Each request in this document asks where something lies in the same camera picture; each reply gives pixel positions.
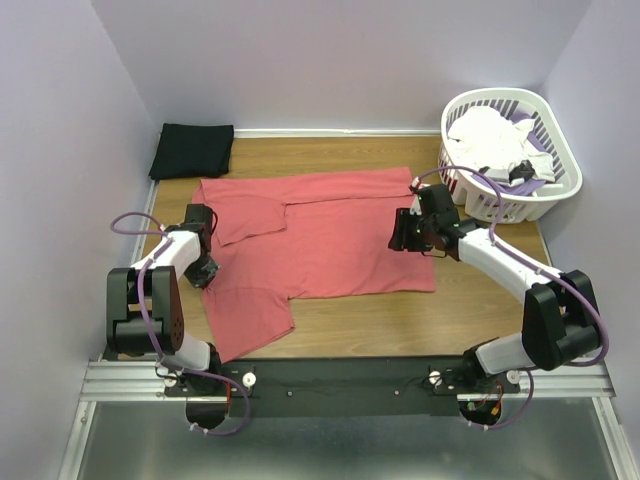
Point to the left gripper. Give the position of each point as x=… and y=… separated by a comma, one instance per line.
x=202, y=278

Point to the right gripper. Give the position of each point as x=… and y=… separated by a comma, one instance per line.
x=400, y=237

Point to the red t shirt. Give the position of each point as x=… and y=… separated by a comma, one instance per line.
x=307, y=236

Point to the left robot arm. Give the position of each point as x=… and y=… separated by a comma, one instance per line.
x=144, y=313

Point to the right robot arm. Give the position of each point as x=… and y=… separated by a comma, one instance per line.
x=560, y=322

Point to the folded black t shirt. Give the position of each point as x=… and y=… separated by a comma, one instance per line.
x=190, y=151

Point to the white garment in basket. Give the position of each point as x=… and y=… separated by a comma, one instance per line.
x=483, y=140

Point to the white laundry basket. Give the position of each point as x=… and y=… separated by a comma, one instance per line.
x=480, y=201

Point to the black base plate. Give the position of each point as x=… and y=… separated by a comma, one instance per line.
x=340, y=387

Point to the aluminium rail frame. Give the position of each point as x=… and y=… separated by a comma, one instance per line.
x=135, y=381

